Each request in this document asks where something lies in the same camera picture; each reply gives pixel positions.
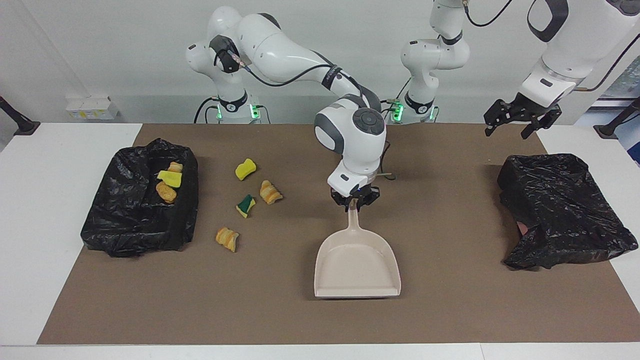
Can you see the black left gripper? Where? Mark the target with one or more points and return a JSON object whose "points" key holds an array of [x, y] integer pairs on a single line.
{"points": [[527, 106]]}

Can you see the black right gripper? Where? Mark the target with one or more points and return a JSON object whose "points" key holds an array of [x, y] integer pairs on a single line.
{"points": [[356, 192]]}

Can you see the beige plastic dustpan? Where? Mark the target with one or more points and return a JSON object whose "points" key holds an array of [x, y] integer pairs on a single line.
{"points": [[357, 270]]}

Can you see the striped orange croissant piece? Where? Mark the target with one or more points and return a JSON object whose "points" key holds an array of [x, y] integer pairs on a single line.
{"points": [[270, 192], [227, 239]]}

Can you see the yellow green sponge piece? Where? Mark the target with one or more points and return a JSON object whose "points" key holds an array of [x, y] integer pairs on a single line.
{"points": [[170, 179], [245, 206]]}

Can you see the plain yellow sponge piece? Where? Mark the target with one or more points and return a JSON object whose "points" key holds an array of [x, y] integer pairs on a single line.
{"points": [[245, 169]]}

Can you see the pale pastry piece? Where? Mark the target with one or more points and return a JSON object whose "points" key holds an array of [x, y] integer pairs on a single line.
{"points": [[175, 167]]}

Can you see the golden brown bread roll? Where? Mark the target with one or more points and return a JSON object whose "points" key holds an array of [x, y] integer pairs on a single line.
{"points": [[166, 192]]}

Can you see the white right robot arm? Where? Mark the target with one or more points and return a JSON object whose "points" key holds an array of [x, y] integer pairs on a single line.
{"points": [[350, 145]]}

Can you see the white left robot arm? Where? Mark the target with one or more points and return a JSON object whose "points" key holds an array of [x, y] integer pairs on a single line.
{"points": [[435, 55]]}

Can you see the black bag lined bin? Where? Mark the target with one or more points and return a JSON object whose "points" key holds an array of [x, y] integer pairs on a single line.
{"points": [[565, 210], [125, 220]]}

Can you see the brown paper table mat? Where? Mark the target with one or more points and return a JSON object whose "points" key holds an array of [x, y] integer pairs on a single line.
{"points": [[320, 320]]}

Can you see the white box on table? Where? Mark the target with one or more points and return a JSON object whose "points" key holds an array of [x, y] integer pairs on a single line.
{"points": [[92, 107]]}

